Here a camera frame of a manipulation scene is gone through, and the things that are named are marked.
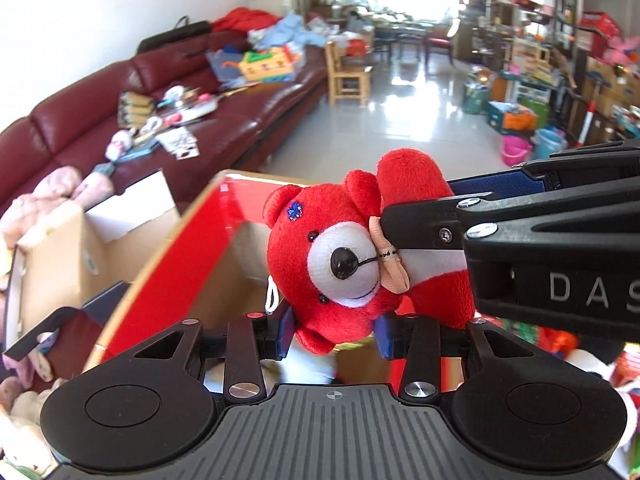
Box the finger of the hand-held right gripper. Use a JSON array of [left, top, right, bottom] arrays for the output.
[[380, 172, 640, 252], [446, 141, 640, 197]]

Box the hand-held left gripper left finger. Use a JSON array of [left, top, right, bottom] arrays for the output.
[[97, 304, 297, 407]]

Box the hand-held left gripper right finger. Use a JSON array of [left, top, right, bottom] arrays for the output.
[[374, 313, 583, 407]]

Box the red bear plush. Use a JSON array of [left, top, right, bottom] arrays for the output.
[[264, 147, 478, 357]]

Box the red cardboard box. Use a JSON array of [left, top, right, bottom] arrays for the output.
[[82, 170, 466, 396]]

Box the pink plastic bucket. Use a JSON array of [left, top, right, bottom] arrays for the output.
[[500, 135, 533, 166]]

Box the blue plastic bucket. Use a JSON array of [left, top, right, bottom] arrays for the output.
[[532, 129, 568, 161]]

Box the blue and orange toy box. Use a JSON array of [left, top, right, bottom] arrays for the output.
[[487, 100, 540, 135]]

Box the teal plastic bin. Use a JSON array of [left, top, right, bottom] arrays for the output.
[[462, 82, 493, 115]]

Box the kick scooter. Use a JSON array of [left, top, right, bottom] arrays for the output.
[[575, 72, 608, 149]]

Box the brown cardboard box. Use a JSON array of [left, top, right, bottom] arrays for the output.
[[0, 170, 181, 351], [587, 57, 640, 121]]

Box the wooden chair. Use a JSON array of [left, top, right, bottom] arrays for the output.
[[325, 40, 373, 107]]

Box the dark dining table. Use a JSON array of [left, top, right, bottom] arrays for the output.
[[372, 20, 456, 66]]

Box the red carton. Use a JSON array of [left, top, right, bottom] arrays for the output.
[[580, 10, 623, 58]]

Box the black flat box lid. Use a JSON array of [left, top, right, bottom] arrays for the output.
[[2, 282, 132, 362]]

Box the black white printed sheet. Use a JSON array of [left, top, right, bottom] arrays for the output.
[[155, 127, 201, 161]]

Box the colourful toy building set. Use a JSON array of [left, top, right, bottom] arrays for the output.
[[237, 45, 296, 83]]

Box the light blue cloth pile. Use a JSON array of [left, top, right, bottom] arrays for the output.
[[247, 15, 331, 53]]

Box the small pink white plush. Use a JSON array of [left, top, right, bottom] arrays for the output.
[[105, 130, 136, 161]]

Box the clear plastic case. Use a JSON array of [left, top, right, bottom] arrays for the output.
[[207, 47, 251, 88]]

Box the red garment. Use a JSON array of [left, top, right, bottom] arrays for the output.
[[212, 7, 281, 33]]

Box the stack of striped packets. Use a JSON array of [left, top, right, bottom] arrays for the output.
[[117, 91, 156, 128]]

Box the pink fluffy garment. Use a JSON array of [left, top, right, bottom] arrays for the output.
[[0, 167, 116, 241]]

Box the cream plush toy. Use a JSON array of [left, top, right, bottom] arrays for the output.
[[0, 375, 63, 476]]

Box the dark red leather sofa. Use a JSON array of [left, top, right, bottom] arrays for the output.
[[0, 30, 331, 221]]

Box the black bag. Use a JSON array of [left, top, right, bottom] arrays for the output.
[[137, 17, 213, 53]]

